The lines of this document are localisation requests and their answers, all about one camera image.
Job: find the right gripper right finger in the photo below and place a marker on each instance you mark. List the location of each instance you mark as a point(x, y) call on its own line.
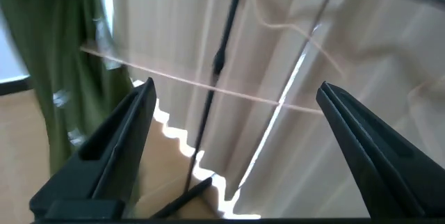
point(400, 182)

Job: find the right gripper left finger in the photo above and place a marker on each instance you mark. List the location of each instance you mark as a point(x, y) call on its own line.
point(62, 192)

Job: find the green long-sleeved shirt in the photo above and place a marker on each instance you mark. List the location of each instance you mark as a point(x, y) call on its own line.
point(52, 43)

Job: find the pink clothes hanger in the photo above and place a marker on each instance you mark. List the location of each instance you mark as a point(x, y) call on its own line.
point(180, 79)

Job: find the black clothes rack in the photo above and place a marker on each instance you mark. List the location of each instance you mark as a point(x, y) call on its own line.
point(219, 58)

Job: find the beige curtain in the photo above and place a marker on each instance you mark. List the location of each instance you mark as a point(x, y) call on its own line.
point(382, 43)

